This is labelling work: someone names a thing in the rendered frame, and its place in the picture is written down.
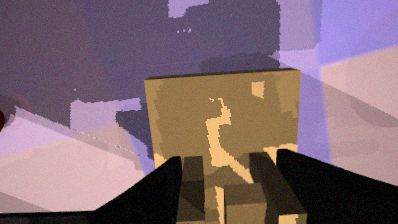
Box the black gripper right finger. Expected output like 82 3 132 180
276 149 398 224

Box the red ball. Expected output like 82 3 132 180
0 109 5 132

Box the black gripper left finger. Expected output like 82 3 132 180
0 156 183 224

